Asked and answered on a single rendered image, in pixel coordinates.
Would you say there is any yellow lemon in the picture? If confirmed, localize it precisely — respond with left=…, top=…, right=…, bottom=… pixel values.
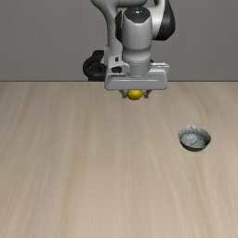
left=126, top=89, right=145, bottom=101

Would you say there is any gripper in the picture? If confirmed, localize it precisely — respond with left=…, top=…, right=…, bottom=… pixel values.
left=103, top=56, right=171, bottom=99

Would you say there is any grey bowl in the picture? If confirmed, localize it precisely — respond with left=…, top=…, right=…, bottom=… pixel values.
left=178, top=125, right=212, bottom=152

